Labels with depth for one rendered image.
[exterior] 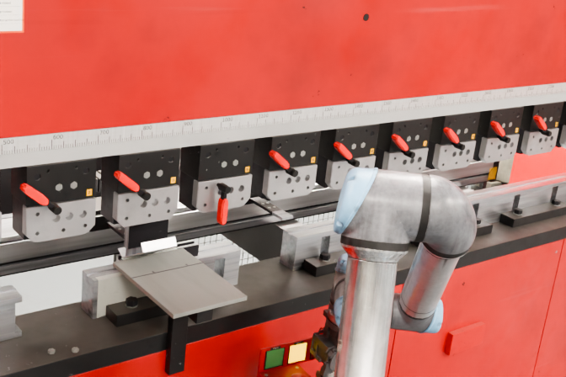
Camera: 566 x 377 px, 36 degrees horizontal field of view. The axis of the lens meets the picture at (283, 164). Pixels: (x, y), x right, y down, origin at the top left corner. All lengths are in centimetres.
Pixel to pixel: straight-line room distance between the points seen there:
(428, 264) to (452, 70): 94
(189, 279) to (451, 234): 66
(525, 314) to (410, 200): 156
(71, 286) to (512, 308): 202
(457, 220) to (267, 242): 119
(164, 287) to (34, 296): 212
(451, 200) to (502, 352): 153
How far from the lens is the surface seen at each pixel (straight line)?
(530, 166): 388
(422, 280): 166
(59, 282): 408
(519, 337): 300
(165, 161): 192
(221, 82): 194
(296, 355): 206
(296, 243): 226
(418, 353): 261
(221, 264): 215
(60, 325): 199
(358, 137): 225
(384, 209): 144
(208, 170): 199
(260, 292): 216
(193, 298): 184
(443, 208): 146
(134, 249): 201
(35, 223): 182
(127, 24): 179
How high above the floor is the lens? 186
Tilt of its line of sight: 19 degrees down
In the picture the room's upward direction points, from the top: 6 degrees clockwise
